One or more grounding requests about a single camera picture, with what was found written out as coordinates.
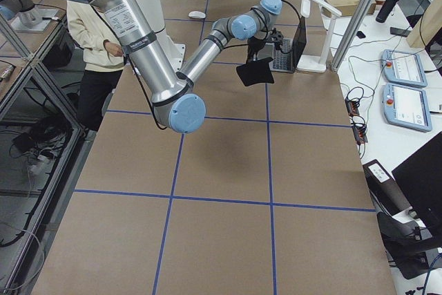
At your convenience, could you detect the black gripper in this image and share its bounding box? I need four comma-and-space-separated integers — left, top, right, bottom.
246, 37, 267, 63

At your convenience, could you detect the white computer mouse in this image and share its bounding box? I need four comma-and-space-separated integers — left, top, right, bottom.
188, 10, 206, 19

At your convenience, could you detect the black mouse pad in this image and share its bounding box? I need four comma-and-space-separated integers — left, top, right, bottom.
236, 57, 274, 86

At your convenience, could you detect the black water bottle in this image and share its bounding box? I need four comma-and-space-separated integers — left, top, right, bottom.
376, 0, 399, 23

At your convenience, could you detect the black monitor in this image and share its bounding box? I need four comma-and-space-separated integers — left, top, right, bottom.
392, 133, 441, 234

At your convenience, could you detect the aluminium frame post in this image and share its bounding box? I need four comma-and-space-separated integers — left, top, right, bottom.
330, 0, 372, 72

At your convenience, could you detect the near teach pendant tablet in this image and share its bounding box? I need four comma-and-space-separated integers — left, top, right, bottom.
382, 83, 432, 132

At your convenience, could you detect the cardboard box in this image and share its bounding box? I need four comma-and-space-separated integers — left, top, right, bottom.
321, 0, 376, 17

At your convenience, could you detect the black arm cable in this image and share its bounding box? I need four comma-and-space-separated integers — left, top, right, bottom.
220, 0, 303, 56

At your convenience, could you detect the grey laptop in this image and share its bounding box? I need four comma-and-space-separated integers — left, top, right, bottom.
270, 17, 307, 73

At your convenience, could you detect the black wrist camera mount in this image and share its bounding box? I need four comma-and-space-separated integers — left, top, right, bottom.
270, 28, 284, 51

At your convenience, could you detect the person in cream sweater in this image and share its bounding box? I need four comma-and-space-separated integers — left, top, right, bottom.
66, 1, 125, 131

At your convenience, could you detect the white desk lamp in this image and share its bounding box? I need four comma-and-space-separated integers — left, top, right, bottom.
297, 0, 342, 73

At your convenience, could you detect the black box with label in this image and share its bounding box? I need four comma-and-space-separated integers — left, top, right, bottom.
363, 160, 412, 216

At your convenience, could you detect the far teach pendant tablet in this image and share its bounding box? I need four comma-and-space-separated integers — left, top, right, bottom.
381, 49, 427, 88

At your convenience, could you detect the teach pendant tablet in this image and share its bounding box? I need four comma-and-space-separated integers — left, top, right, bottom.
382, 83, 432, 132
381, 49, 427, 88

